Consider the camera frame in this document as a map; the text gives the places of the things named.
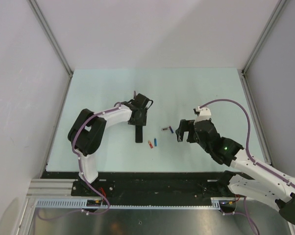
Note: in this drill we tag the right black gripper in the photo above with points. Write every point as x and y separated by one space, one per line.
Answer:
185 126

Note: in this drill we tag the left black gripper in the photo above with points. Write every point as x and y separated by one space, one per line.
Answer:
142 121

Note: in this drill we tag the black remote control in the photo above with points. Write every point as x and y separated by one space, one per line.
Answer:
138 134

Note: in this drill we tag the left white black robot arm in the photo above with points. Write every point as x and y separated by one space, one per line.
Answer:
88 129

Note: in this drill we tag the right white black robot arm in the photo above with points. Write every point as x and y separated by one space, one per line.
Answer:
267 184

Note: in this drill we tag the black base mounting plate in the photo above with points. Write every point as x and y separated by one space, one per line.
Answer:
112 184

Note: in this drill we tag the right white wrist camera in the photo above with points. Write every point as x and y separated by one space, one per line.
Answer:
202 114

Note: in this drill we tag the grey slotted cable duct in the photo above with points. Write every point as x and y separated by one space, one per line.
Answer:
57 203

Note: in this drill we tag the left aluminium frame post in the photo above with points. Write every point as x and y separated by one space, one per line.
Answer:
38 13

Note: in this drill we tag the aluminium frame post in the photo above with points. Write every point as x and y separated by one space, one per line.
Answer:
272 21
38 13

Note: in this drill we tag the right aluminium frame post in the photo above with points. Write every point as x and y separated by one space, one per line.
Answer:
272 21

